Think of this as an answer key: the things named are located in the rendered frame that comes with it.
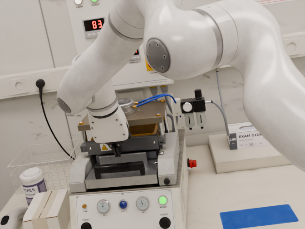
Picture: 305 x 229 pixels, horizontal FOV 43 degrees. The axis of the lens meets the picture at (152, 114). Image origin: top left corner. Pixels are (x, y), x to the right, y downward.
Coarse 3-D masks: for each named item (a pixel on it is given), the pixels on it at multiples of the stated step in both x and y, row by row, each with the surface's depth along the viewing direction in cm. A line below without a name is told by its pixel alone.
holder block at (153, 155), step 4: (124, 152) 126; (128, 152) 125; (132, 152) 125; (136, 152) 124; (148, 152) 123; (152, 152) 123; (156, 152) 124; (96, 156) 126; (148, 156) 124; (152, 156) 124; (156, 156) 124
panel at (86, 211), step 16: (112, 192) 116; (128, 192) 115; (144, 192) 115; (160, 192) 114; (80, 208) 117; (96, 208) 117; (112, 208) 116; (128, 208) 115; (160, 208) 113; (80, 224) 117; (96, 224) 116; (112, 224) 115; (128, 224) 114; (144, 224) 114
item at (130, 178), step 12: (108, 156) 121; (132, 156) 120; (144, 156) 119; (156, 168) 117; (96, 180) 116; (108, 180) 116; (120, 180) 115; (132, 180) 115; (144, 180) 114; (156, 180) 114
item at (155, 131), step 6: (132, 126) 129; (138, 126) 128; (144, 126) 127; (150, 126) 127; (156, 126) 128; (132, 132) 124; (138, 132) 123; (144, 132) 122; (150, 132) 121; (156, 132) 127
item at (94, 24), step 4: (92, 20) 132; (96, 20) 132; (100, 20) 132; (88, 24) 133; (92, 24) 133; (96, 24) 132; (100, 24) 132; (88, 28) 133; (92, 28) 133; (96, 28) 133; (100, 28) 133
